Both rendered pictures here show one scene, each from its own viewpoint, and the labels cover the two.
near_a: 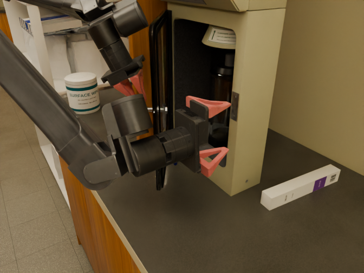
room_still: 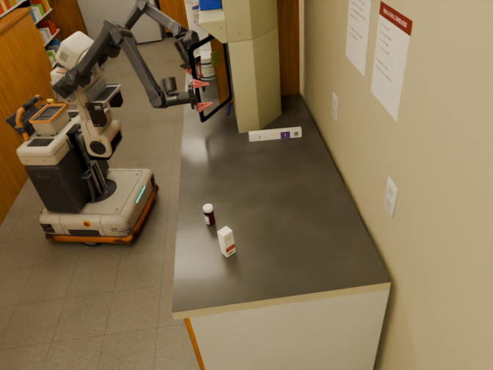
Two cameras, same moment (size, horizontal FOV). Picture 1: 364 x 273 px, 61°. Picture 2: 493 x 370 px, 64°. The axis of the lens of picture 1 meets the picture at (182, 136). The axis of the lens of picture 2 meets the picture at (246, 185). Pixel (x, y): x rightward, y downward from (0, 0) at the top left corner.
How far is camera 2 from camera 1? 1.47 m
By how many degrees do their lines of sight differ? 28
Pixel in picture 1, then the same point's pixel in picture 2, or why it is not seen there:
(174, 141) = (181, 95)
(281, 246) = (238, 153)
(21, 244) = (177, 165)
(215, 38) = not seen: hidden behind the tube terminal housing
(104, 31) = (179, 45)
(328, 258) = (252, 161)
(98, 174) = (155, 103)
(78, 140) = (151, 90)
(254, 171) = (253, 122)
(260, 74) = (243, 70)
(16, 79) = (137, 67)
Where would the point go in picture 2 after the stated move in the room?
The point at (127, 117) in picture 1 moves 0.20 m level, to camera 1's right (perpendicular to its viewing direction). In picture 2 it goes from (165, 84) to (202, 89)
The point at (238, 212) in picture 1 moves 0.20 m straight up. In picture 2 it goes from (235, 139) to (230, 103)
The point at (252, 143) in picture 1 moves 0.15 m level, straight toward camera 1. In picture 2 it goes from (246, 106) to (226, 118)
